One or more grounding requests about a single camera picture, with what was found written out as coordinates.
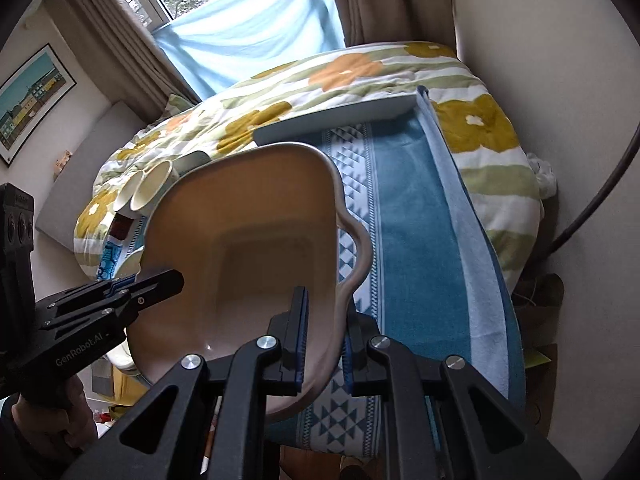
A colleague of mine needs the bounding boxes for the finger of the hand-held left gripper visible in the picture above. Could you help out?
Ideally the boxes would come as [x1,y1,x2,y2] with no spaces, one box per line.
[35,274,139,311]
[40,269,186,331]

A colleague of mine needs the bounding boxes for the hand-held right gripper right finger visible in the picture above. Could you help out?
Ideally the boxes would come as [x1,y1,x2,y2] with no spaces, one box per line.
[344,312,586,480]

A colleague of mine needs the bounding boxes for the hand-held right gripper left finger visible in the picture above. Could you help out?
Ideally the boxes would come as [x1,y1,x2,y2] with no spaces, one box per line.
[60,287,307,480]

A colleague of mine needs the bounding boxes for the pink square bowl with handles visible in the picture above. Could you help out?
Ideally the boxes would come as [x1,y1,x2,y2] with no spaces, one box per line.
[125,142,373,421]

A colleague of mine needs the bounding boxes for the person's left hand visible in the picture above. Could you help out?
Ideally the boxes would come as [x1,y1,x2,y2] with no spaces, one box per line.
[10,376,99,456]

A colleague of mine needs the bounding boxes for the cream plate with duck print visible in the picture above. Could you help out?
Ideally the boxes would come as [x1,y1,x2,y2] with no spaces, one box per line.
[115,250,147,281]

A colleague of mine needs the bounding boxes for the teal key pattern tablecloth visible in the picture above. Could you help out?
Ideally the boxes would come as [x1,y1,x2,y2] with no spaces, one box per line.
[96,239,124,282]

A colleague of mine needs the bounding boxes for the cream round bowl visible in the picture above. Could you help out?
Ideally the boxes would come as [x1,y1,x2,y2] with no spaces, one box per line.
[131,160,174,212]
[114,172,146,217]

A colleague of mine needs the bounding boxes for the grey headboard cushion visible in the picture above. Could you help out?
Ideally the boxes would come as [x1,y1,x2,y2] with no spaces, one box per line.
[35,101,151,251]

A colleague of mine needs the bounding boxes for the grey green tray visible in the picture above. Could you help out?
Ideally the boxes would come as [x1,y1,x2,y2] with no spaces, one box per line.
[172,152,211,174]

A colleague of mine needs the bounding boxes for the teal triangle pattern towel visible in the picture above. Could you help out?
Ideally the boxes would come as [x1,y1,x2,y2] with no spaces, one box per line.
[295,115,501,461]

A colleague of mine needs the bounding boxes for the framed houses picture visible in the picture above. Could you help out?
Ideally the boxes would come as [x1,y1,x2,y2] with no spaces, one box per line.
[0,42,77,166]

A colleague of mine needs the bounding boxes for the light blue towel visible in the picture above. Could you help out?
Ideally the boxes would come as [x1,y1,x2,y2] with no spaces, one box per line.
[416,85,527,406]

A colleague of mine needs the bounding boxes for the green patterned pillow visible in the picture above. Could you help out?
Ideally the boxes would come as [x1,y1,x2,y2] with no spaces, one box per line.
[165,92,201,117]

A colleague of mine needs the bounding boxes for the light blue rectangular tray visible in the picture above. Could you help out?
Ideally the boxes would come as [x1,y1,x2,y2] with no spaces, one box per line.
[254,94,419,147]

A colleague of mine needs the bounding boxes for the brown curtain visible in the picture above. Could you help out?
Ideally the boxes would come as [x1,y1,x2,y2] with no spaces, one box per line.
[50,0,201,121]
[322,0,458,48]

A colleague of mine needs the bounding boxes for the light blue window cloth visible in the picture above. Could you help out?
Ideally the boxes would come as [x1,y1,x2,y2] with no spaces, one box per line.
[150,0,346,102]

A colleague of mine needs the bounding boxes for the floral striped blanket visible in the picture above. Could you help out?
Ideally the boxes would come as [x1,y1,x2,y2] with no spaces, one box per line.
[74,40,543,291]

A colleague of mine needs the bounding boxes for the white plastic bag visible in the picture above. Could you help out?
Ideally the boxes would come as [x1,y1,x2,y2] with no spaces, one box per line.
[529,152,557,198]

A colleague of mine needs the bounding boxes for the black curved cable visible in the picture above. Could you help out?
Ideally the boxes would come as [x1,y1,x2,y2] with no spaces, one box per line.
[547,125,640,258]

